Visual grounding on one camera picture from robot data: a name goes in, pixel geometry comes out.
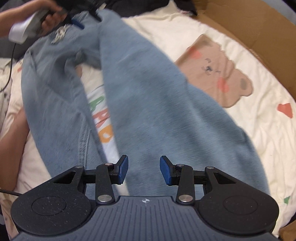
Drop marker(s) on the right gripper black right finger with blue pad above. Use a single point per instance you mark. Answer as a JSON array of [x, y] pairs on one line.
[[223, 202]]

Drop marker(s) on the brown cardboard box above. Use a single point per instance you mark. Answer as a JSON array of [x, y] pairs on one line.
[[258, 27]]

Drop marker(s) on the black garment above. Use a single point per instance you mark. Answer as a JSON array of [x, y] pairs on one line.
[[127, 8]]

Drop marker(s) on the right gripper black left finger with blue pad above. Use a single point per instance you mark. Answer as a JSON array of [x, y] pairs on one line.
[[67, 201]]

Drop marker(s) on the light blue denim jeans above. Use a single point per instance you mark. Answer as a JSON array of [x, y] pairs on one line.
[[154, 110]]

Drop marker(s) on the cream bear print bedsheet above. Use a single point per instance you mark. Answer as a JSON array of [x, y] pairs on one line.
[[228, 73]]

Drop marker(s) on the person's left hand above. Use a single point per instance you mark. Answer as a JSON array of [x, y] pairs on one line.
[[51, 20]]

